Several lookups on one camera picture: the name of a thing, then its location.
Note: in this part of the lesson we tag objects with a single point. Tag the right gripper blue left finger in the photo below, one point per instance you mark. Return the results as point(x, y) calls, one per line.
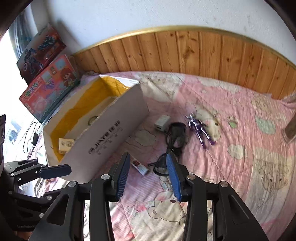
point(120, 176)

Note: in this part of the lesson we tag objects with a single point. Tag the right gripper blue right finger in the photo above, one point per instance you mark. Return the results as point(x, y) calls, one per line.
point(177, 173)

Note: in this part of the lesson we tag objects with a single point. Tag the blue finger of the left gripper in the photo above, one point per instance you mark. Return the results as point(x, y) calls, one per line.
point(55, 171)

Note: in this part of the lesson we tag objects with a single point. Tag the small white tube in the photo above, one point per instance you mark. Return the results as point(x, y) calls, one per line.
point(143, 170)

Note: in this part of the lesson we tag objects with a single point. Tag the gold tissue pack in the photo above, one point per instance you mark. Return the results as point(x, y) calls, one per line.
point(64, 145)

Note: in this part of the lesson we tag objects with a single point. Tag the black glasses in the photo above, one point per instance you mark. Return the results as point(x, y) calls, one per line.
point(175, 137)

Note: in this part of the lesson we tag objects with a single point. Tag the purple silver action figure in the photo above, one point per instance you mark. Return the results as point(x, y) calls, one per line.
point(199, 128)

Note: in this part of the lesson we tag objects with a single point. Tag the white power adapter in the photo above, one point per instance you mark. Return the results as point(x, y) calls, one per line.
point(162, 123)

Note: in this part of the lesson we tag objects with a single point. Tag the green tape roll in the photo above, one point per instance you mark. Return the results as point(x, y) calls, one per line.
point(92, 120)

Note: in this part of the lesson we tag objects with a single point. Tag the pink cartoon bed quilt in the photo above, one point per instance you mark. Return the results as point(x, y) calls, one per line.
point(250, 153)

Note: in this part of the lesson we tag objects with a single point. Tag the white cardboard box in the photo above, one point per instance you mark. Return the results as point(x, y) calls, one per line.
point(120, 106)

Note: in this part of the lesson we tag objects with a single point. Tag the pink toy box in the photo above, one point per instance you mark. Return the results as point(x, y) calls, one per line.
point(45, 92)

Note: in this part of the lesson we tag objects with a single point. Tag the dark robot toy box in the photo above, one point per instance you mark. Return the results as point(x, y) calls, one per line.
point(45, 46)

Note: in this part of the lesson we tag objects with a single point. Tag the wooden headboard panel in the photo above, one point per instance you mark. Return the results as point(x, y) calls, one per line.
point(201, 51)

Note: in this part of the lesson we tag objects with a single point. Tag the black charger with cable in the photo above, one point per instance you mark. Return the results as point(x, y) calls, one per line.
point(31, 136)

